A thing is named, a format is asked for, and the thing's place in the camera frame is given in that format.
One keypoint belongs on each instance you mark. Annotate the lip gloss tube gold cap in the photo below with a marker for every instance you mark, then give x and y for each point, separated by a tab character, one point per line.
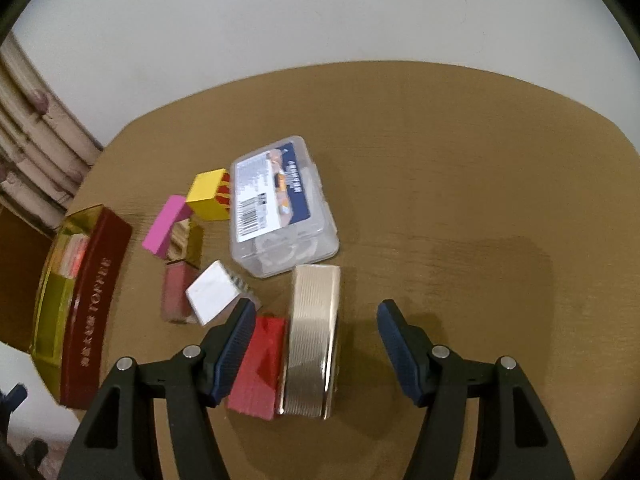
175	290

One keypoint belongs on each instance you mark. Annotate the pink block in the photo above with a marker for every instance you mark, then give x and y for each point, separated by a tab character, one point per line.
162	227

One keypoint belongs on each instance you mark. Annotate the white block black zigzag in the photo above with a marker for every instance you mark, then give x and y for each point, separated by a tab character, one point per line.
210	292

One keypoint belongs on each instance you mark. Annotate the red and gold tin box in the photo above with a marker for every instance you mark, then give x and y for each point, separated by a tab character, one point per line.
90	310

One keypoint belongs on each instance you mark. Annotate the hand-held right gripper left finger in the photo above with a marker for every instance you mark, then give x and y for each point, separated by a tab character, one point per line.
232	350

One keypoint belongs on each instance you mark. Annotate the yellow block red stripes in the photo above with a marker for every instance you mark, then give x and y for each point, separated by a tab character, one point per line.
205	190

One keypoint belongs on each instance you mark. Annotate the gold ribbed case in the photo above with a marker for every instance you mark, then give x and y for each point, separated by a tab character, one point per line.
310	335

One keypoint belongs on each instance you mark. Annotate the brown wooden door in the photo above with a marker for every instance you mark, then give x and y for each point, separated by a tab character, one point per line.
20	285

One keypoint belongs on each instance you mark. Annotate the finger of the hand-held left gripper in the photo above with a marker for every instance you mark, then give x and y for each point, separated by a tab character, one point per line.
12	395
34	452

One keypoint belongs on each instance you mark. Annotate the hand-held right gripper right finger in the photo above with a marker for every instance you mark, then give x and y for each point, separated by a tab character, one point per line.
400	350

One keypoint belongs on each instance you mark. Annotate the clear plastic box blue label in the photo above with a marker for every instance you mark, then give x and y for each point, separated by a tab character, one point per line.
280	200

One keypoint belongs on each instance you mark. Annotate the small clear box red content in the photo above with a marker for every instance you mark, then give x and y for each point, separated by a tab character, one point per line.
75	255

